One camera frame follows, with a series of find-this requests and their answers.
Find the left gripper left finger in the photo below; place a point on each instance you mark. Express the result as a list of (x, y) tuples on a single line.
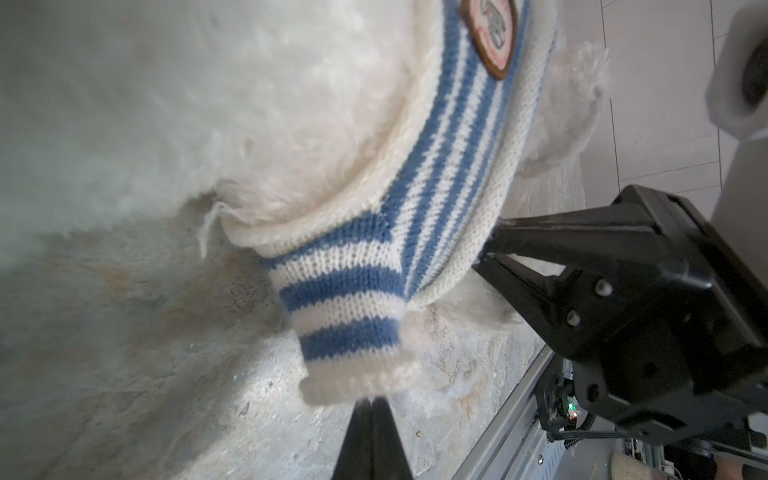
[(355, 459)]

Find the white plush teddy bear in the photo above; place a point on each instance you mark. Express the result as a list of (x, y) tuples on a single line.
[(115, 112)]

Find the right green circuit board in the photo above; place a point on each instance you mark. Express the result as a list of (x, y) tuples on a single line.
[(554, 391)]

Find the blue white striped knit sweater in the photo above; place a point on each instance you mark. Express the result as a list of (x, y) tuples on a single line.
[(409, 225)]

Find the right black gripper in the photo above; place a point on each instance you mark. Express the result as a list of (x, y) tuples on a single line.
[(678, 349)]

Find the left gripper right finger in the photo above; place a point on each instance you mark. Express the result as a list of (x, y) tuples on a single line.
[(389, 461)]

